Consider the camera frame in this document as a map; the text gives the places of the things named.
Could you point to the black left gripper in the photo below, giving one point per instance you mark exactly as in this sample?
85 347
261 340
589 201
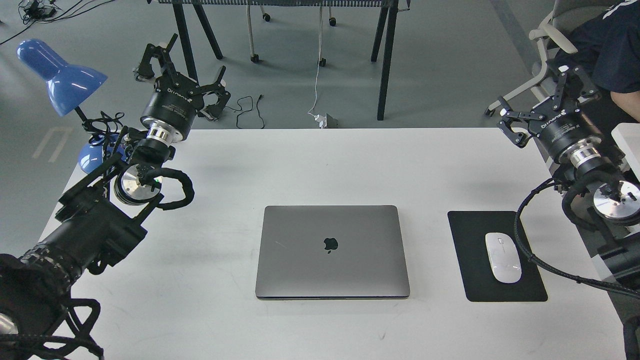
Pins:
172 102

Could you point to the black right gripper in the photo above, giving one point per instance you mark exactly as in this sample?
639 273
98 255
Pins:
558 126

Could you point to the grey laptop computer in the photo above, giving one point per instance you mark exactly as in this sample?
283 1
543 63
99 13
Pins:
322 252

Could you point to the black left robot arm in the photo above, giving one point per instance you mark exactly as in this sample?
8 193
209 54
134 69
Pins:
101 216

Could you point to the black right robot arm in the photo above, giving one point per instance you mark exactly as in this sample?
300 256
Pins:
598 193

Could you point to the person in dark clothes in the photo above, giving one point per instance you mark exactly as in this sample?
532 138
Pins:
608 50

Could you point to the blue desk lamp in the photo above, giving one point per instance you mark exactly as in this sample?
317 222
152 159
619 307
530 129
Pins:
68 86

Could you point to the white power adapter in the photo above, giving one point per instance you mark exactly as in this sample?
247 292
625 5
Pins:
326 121

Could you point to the white computer mouse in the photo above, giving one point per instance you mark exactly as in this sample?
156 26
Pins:
503 256

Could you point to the black mouse pad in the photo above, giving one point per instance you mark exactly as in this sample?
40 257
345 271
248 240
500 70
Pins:
482 283

